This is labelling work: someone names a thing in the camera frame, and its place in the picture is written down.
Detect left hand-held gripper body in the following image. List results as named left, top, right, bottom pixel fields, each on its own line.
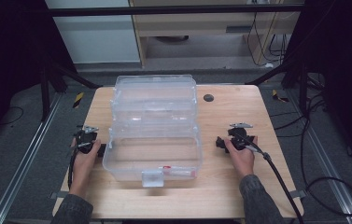
left=74, top=124, right=100, bottom=155

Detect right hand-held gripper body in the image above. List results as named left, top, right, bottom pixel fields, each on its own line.
left=224, top=121, right=259, bottom=153

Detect white tube with red cap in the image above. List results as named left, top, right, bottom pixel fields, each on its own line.
left=159, top=165, right=198, bottom=178

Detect clear plastic storage box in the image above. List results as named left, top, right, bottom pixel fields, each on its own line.
left=102, top=74, right=204, bottom=189

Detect person's right hand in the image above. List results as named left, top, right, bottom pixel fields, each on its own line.
left=223, top=135, right=259, bottom=179

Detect person's left hand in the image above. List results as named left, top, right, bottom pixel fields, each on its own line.
left=68, top=138, right=102, bottom=198

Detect yellow black striped tape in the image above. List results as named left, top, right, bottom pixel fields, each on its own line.
left=271, top=89, right=290, bottom=104
left=72, top=91, right=85, bottom=109

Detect wooden desk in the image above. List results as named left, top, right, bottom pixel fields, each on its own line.
left=52, top=84, right=305, bottom=219

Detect black metal stand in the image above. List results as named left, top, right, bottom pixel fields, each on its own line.
left=37, top=54, right=103, bottom=122
left=245, top=54, right=326, bottom=115

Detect white cabinet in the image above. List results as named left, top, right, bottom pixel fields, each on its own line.
left=44, top=0, right=141, bottom=64

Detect black horizontal bar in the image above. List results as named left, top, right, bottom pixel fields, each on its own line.
left=47, top=3, right=305, bottom=18

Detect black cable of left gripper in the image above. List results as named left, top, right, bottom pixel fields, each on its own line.
left=66, top=146, right=79, bottom=190

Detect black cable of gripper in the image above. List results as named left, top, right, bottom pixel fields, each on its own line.
left=234, top=133, right=304, bottom=224
left=66, top=146, right=79, bottom=190

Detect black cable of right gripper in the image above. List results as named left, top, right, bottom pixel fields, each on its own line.
left=234, top=133, right=304, bottom=224

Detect aluminium floor rail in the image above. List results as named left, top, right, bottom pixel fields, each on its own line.
left=285, top=88, right=352, bottom=224
left=0, top=92, right=64, bottom=224

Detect black floor cable loop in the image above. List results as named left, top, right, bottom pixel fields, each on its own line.
left=300, top=90, right=352, bottom=217

